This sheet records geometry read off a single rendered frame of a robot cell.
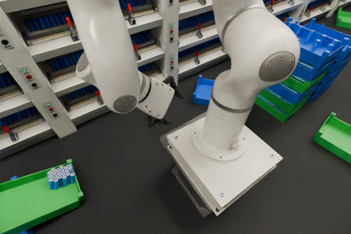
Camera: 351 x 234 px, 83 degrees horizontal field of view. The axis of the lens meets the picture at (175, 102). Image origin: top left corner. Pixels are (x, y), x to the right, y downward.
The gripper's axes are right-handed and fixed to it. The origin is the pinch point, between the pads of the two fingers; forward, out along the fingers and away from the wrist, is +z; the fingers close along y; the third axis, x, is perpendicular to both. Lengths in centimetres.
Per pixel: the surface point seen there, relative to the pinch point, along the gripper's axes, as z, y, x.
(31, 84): -25, -14, 57
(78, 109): 2, -18, 67
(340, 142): 91, 24, -39
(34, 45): -31, 1, 55
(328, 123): 95, 34, -31
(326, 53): 43, 49, -27
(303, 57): 46, 48, -18
